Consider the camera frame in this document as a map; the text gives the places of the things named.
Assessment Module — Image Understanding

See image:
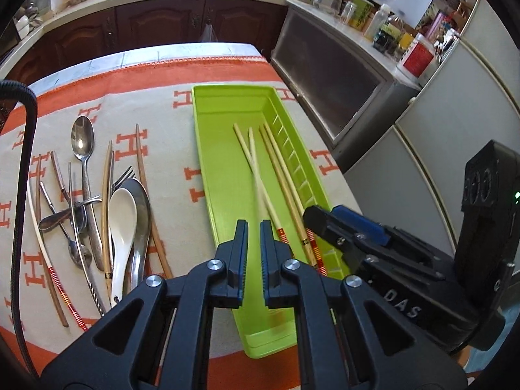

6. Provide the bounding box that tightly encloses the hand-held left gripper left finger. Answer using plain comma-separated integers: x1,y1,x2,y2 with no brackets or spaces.
41,219,249,390

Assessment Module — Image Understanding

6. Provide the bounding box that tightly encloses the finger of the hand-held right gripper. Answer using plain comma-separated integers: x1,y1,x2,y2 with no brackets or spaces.
303,205,380,277
331,206,445,282

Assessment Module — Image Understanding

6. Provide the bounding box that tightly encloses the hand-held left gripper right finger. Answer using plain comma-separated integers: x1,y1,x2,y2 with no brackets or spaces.
260,219,468,390

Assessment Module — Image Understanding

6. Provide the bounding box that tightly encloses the green plastic utensil tray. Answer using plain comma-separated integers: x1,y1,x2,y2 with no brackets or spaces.
191,84,351,360

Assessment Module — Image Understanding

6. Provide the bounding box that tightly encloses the tan chopstick red striped end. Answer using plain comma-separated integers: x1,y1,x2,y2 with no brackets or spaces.
264,123,317,240
258,127,326,279

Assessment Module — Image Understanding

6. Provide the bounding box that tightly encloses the pale chopstick red striped end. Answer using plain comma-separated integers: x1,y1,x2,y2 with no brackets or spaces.
248,127,269,224
233,124,288,246
26,185,87,331

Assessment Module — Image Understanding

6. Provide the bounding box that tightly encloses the white ceramic spoon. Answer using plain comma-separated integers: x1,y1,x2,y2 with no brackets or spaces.
107,188,139,308

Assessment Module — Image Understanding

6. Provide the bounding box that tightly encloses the tan chopstick black label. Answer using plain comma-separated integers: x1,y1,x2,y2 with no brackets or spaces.
101,141,114,307

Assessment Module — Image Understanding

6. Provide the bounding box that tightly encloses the twisted steel chopstick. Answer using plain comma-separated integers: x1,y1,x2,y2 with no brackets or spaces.
67,162,105,318

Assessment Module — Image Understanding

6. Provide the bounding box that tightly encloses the small steel teaspoon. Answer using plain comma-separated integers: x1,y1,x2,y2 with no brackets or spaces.
39,181,82,267

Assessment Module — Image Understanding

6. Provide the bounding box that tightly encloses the steel tablespoon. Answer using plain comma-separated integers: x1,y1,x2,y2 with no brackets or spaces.
71,116,105,272

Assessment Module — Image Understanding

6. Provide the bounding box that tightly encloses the steel fork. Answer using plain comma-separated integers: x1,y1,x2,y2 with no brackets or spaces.
38,165,136,232

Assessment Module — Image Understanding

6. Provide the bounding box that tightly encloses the white refrigerator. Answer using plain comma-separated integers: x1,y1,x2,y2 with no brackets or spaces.
343,0,520,261

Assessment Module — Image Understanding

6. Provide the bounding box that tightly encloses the grey metal cabinet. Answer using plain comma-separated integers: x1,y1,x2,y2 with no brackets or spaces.
270,6,422,151

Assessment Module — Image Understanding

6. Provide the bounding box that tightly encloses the white canister red label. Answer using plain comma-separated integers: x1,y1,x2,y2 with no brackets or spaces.
396,32,435,79

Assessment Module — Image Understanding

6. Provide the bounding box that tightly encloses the dark glass jar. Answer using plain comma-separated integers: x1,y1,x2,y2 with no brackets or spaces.
372,28,394,53

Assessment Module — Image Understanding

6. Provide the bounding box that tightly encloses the orange beige printed blanket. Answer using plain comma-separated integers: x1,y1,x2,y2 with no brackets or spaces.
0,55,354,390

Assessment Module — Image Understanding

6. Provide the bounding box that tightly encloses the clear plastic bottle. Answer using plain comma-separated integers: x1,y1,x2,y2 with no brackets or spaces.
363,4,391,42

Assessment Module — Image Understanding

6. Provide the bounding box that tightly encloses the pink box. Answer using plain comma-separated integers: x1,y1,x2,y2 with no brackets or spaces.
426,10,452,46

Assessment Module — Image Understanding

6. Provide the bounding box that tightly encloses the small glass jar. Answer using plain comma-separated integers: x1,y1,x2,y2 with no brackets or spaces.
339,2,357,26

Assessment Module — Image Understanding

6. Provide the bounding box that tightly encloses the green yellow box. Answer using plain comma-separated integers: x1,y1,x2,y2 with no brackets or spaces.
350,0,375,30

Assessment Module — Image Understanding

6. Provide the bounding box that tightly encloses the dark wooden kitchen cabinet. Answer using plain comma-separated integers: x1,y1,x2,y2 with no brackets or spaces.
0,0,290,86

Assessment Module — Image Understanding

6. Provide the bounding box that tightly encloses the black cable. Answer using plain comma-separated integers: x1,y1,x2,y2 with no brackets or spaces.
0,80,41,378

